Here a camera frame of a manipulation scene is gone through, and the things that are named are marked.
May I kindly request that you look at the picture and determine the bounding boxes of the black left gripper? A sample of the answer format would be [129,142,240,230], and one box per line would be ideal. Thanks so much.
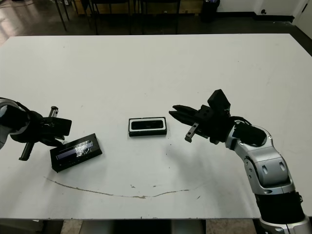
[11,106,66,161]

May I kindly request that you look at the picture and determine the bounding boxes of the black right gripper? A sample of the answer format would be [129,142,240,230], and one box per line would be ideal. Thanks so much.
[168,104,235,145]

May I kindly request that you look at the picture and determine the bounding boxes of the glossy black box lid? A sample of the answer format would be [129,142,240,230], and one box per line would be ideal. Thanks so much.
[49,133,105,174]

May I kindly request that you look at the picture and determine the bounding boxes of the black box white inlay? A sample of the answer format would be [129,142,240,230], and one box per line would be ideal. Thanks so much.
[128,117,168,137]

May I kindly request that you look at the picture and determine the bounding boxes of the black trash bin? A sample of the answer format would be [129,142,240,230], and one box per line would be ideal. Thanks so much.
[201,0,221,23]

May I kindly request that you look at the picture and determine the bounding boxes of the wooden crate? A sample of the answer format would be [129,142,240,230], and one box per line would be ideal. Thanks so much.
[180,0,203,14]
[73,0,93,13]

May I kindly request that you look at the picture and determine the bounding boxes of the grey chair black legs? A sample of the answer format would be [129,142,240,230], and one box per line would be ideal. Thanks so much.
[56,0,70,32]

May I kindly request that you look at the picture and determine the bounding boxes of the robot lower body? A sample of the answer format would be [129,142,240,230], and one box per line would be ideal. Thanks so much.
[82,219,208,234]

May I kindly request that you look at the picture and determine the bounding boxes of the white door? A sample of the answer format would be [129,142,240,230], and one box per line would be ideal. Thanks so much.
[293,0,312,26]

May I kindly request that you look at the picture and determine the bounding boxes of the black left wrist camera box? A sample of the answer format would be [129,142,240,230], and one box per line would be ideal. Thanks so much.
[43,117,73,137]

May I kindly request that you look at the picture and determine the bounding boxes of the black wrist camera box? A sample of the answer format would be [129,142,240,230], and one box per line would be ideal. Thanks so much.
[207,89,232,110]
[43,117,73,137]

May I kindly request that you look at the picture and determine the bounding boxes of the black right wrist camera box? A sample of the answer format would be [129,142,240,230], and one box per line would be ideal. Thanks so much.
[207,89,232,110]

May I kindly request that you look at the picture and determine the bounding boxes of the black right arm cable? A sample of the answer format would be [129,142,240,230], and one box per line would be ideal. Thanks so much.
[229,116,254,126]

